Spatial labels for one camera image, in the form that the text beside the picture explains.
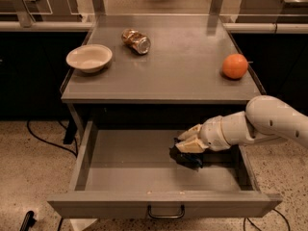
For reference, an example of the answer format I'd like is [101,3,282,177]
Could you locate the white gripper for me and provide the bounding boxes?
[175,115,231,153]

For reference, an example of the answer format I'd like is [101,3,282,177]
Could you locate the blue rxbar wrapper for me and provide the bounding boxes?
[169,145,203,170]

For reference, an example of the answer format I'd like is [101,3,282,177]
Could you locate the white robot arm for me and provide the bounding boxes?
[175,95,308,153]

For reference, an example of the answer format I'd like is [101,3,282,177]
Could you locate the grey open top drawer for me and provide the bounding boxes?
[48,122,282,218]

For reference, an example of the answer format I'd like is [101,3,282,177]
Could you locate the orange fruit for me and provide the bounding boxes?
[222,54,248,79]

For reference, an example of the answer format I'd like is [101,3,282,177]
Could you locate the grey cabinet table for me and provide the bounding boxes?
[62,14,261,133]

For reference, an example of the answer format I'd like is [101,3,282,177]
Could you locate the lying metal can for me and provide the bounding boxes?
[121,29,151,55]

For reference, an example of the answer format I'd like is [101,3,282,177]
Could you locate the white ceramic bowl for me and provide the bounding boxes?
[66,44,113,73]

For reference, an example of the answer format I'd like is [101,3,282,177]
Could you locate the black object on floor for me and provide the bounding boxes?
[19,211,36,231]

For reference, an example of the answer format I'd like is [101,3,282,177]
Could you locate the black drawer handle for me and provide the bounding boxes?
[147,205,186,219]

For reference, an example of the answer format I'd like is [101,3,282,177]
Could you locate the black floor cable right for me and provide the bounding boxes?
[243,208,292,231]

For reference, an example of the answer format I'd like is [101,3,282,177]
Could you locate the black floor cable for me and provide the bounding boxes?
[26,118,80,158]
[243,208,292,231]

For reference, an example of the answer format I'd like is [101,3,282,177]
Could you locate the black floor cable left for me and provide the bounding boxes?
[26,118,80,158]

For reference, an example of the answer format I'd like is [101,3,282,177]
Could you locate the white horizontal rail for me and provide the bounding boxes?
[0,21,308,34]

